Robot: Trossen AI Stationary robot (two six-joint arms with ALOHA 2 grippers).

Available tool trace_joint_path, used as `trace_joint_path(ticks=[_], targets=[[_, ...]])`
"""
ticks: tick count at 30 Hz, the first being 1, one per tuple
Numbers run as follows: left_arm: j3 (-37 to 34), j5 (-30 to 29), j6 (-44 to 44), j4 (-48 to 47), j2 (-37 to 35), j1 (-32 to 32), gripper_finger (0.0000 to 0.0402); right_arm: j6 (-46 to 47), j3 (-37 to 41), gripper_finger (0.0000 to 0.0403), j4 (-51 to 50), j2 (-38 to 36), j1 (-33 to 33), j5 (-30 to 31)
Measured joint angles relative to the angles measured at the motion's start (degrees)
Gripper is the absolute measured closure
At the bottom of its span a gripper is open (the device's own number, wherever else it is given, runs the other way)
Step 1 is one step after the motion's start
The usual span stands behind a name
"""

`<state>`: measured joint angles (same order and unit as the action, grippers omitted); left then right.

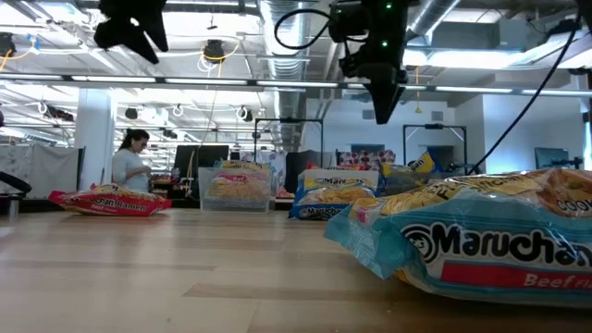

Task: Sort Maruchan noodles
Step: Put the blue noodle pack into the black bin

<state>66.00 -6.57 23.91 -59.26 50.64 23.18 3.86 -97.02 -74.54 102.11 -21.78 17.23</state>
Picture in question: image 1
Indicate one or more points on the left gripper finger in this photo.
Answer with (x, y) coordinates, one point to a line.
(125, 34)
(157, 28)

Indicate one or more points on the silver ceiling duct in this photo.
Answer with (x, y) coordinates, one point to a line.
(284, 55)
(430, 16)

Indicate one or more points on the black ceiling speaker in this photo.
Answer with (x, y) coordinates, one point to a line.
(213, 50)

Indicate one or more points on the grey partition screen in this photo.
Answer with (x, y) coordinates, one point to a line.
(46, 168)

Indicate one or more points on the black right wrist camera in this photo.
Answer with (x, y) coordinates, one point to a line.
(344, 25)

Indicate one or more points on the red white patterned box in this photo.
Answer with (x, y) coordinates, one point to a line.
(365, 159)

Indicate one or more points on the black background rig frame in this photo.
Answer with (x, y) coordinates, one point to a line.
(289, 120)
(435, 126)

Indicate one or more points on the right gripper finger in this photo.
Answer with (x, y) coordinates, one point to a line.
(386, 99)

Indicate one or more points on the red beef ramen pack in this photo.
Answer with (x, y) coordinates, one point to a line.
(111, 203)

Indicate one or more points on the black chair armrest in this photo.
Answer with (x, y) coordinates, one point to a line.
(14, 182)

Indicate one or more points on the white column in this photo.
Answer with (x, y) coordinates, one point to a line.
(94, 139)

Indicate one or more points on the black monitor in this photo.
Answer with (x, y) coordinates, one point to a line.
(208, 155)
(550, 158)

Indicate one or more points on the clear plastic bin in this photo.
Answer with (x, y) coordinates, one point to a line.
(203, 205)

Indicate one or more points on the person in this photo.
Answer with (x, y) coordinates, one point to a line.
(129, 171)

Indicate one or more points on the long ceiling light strip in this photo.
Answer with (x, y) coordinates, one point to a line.
(472, 89)
(203, 81)

